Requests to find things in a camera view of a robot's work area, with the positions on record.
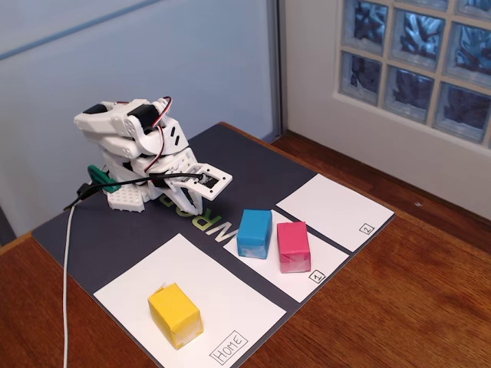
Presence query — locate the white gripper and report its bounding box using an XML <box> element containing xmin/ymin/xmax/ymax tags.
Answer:
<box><xmin>133</xmin><ymin>148</ymin><xmax>204</xmax><ymax>216</ymax></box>

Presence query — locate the yellow paper box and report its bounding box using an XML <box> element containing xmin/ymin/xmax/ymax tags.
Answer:
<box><xmin>147</xmin><ymin>282</ymin><xmax>204</xmax><ymax>350</ymax></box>

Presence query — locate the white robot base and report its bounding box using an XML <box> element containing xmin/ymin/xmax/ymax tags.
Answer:
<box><xmin>97</xmin><ymin>145</ymin><xmax>154</xmax><ymax>212</ymax></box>

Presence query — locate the blue paper box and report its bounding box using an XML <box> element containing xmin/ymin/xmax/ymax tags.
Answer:
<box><xmin>236</xmin><ymin>209</ymin><xmax>274</xmax><ymax>260</ymax></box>

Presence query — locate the white sheet marked home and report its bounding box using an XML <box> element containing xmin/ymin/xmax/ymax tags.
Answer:
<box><xmin>93</xmin><ymin>232</ymin><xmax>288</xmax><ymax>368</ymax></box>

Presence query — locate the pink paper box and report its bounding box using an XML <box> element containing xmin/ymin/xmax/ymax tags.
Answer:
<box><xmin>276</xmin><ymin>221</ymin><xmax>311</xmax><ymax>274</ymax></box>

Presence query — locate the dark grey printed mat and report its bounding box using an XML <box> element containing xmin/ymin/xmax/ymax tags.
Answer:
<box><xmin>31</xmin><ymin>122</ymin><xmax>396</xmax><ymax>368</ymax></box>

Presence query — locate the green table clamp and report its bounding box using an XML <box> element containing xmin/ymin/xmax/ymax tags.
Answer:
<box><xmin>87</xmin><ymin>164</ymin><xmax>123</xmax><ymax>193</ymax></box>

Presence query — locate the white sheet marked two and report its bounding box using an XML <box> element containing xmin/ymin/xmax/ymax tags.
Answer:
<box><xmin>275</xmin><ymin>173</ymin><xmax>396</xmax><ymax>253</ymax></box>

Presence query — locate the white sheet marked one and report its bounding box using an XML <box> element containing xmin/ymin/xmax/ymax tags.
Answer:
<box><xmin>222</xmin><ymin>209</ymin><xmax>350</xmax><ymax>304</ymax></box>

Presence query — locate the glass block window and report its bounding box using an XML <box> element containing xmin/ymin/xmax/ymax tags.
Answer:
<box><xmin>332</xmin><ymin>0</ymin><xmax>491</xmax><ymax>149</ymax></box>

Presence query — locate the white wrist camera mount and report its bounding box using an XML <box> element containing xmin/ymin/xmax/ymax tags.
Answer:
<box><xmin>171</xmin><ymin>163</ymin><xmax>234</xmax><ymax>201</ymax></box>

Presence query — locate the red white servo wire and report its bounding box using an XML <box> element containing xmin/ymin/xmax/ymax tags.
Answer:
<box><xmin>143</xmin><ymin>96</ymin><xmax>173</xmax><ymax>173</ymax></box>

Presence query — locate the black camera cable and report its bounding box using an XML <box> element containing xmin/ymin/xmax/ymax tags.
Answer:
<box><xmin>63</xmin><ymin>172</ymin><xmax>204</xmax><ymax>211</ymax></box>

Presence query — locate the white cable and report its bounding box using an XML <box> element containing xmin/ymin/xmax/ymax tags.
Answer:
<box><xmin>61</xmin><ymin>205</ymin><xmax>77</xmax><ymax>368</ymax></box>

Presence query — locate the grey metal door post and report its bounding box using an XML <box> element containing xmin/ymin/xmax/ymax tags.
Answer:
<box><xmin>266</xmin><ymin>0</ymin><xmax>287</xmax><ymax>141</ymax></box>

